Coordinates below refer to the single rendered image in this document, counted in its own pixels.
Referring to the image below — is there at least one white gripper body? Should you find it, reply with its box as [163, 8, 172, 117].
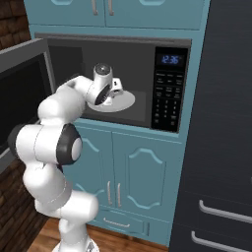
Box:
[106, 88, 126, 100]

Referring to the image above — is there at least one white microwave turntable plate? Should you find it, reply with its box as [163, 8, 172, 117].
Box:
[87, 90, 137, 114]

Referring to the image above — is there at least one black microwave oven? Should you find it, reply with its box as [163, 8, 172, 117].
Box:
[34, 31, 193, 134]

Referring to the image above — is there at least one teal panelled cupboard door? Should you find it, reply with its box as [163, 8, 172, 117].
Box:
[61, 125, 114, 210]
[111, 131, 184, 224]

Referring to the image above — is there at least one grey microwave door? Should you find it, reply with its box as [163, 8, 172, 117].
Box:
[0, 37, 57, 175]

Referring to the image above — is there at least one black fridge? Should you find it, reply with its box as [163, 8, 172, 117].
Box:
[168, 0, 252, 252]

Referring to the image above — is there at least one teal drawer front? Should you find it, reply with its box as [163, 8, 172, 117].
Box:
[88, 208, 172, 246]

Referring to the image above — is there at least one teal cupboard frame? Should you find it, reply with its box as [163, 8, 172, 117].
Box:
[23, 0, 212, 247]

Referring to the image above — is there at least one silver cupboard handle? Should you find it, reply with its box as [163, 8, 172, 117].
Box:
[116, 182, 123, 208]
[91, 0, 99, 17]
[106, 0, 115, 17]
[105, 180, 113, 207]

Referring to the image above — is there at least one silver fridge drawer handle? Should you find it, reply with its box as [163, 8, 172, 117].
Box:
[190, 230, 252, 252]
[198, 199, 252, 225]

